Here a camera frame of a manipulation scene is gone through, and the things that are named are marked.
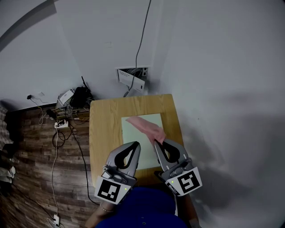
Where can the white network device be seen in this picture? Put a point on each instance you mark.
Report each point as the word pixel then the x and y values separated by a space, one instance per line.
pixel 65 96

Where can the small wooden table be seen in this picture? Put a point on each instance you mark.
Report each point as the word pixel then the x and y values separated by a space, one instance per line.
pixel 104 124

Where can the recessed wall network box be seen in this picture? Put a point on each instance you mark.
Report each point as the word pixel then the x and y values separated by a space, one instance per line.
pixel 144 72

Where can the person's left forearm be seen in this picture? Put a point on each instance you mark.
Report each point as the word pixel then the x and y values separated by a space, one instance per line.
pixel 100 217

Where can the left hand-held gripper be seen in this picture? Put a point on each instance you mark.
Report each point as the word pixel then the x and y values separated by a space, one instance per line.
pixel 111 191

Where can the black power adapter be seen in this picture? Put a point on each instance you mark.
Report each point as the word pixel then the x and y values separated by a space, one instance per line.
pixel 50 114

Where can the white power strip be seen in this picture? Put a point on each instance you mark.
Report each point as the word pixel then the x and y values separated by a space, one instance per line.
pixel 61 124

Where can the low wooden shelf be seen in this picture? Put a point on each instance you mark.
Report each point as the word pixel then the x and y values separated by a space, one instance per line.
pixel 80 114

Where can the person's right forearm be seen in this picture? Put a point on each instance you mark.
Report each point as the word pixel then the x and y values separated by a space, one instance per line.
pixel 187 211

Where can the small white floor adapter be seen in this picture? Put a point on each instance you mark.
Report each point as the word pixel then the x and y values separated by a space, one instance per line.
pixel 56 219

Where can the black wall plug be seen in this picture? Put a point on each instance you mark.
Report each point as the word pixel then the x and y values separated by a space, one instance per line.
pixel 29 97

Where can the black router with antennas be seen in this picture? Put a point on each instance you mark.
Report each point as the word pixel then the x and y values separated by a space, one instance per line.
pixel 79 98

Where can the pink cloth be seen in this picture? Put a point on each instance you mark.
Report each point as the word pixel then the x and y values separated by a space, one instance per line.
pixel 147 128

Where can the pale green box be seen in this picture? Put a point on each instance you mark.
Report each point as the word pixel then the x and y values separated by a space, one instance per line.
pixel 133 135

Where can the person's blue clothing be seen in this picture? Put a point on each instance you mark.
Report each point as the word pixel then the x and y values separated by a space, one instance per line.
pixel 147 207

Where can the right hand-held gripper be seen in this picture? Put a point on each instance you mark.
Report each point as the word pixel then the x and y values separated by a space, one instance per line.
pixel 187 181

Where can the grey checked fabric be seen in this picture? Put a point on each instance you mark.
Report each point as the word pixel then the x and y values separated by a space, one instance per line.
pixel 4 125

